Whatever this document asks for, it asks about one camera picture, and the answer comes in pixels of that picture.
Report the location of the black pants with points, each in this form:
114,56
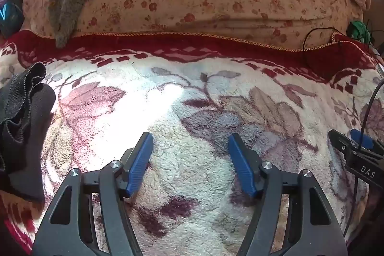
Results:
27,124

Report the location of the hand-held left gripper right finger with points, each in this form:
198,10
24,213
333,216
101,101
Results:
241,163

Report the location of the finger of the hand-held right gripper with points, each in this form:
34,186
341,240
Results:
361,139
351,154

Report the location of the blue plastic bag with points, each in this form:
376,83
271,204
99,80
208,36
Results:
9,14

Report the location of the floral fleece blanket red border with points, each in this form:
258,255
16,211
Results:
195,112

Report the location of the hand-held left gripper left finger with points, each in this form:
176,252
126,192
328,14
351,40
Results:
139,163

